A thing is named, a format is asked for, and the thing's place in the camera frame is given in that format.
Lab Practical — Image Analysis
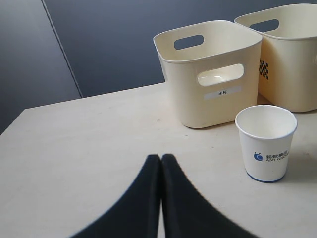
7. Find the cream plastic bin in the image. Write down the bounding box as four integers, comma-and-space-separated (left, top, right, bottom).
153, 20, 263, 128
234, 3, 317, 113

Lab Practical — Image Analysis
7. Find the middle cream plastic bin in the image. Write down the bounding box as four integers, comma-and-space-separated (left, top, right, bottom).
234, 3, 317, 113

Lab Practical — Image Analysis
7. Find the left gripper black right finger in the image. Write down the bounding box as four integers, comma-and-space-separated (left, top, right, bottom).
161, 154, 253, 238

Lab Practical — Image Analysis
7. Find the left cream plastic bin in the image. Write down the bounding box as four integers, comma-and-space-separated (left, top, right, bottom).
153, 20, 263, 128

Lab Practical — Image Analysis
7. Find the white paper cup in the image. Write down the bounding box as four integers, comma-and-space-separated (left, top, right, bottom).
235, 105, 298, 183

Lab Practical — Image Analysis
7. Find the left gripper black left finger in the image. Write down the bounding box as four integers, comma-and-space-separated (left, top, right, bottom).
72, 154, 161, 238

